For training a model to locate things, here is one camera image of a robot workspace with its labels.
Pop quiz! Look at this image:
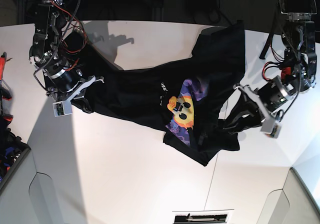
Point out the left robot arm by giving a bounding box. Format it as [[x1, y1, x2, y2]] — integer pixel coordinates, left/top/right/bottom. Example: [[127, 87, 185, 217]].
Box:
[[223, 0, 318, 138]]

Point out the orange handled tool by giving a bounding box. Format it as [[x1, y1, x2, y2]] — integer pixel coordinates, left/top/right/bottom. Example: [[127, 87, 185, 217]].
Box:
[[0, 51, 13, 102]]

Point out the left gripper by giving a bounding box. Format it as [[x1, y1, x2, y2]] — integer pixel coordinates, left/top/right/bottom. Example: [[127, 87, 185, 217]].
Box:
[[225, 83, 284, 134]]

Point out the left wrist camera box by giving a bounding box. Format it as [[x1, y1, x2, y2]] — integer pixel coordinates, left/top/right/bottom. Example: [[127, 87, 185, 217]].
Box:
[[260, 118, 282, 139]]

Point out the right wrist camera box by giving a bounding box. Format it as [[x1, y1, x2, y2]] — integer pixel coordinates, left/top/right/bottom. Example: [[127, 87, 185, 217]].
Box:
[[52, 101, 73, 117]]

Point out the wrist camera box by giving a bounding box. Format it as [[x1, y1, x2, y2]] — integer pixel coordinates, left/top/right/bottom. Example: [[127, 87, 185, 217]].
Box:
[[260, 118, 282, 139], [52, 101, 73, 117]]

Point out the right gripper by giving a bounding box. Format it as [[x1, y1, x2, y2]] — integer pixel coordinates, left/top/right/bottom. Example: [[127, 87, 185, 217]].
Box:
[[46, 75, 104, 114]]

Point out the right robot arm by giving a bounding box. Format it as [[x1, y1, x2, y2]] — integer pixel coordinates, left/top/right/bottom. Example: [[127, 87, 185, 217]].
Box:
[[29, 0, 104, 117]]

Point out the black printed t-shirt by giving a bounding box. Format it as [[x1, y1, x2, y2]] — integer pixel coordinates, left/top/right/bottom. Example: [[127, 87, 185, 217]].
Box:
[[77, 20, 246, 166]]

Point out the black white label plate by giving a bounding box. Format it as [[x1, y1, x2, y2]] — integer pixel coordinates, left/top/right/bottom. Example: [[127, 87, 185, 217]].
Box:
[[172, 209, 234, 224]]

